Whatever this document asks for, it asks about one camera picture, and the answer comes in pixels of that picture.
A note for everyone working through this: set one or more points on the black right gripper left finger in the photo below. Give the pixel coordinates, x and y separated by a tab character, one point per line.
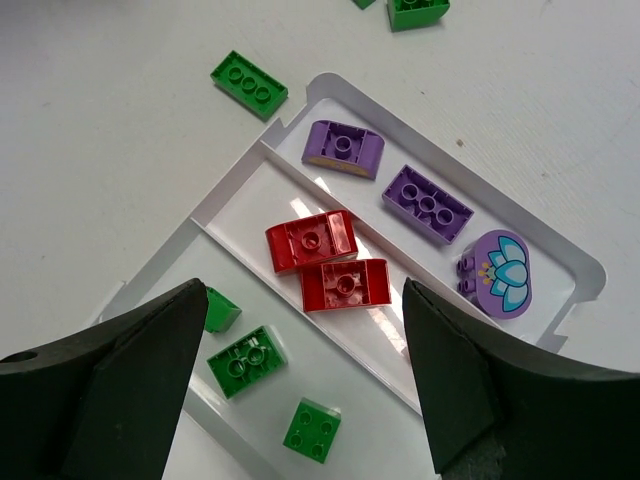
103	403

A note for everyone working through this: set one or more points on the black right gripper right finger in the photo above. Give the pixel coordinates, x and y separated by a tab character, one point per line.
496	407

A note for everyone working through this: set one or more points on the purple flower lego piece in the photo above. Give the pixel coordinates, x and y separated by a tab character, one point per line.
494	273

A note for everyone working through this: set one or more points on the green rounded lego piece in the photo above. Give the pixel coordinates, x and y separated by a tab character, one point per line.
221	312

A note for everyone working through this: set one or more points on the tiny green lego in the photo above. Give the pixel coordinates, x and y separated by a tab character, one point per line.
248	360

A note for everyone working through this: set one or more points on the red flower lego piece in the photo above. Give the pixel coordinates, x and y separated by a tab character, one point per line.
345	284

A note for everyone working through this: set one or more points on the dark purple lego brick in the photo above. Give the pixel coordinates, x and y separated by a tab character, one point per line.
426	207

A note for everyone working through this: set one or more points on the red lego brick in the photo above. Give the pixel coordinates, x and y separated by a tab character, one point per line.
311	240

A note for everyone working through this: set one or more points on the green lego plate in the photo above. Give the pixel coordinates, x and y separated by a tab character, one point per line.
249	85

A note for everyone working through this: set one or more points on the small green lego square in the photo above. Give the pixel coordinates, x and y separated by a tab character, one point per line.
363	4

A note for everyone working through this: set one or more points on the white divided tray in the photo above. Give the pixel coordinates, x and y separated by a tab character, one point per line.
290	394

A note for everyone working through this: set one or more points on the green lego brick top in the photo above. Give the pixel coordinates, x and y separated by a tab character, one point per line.
413	14

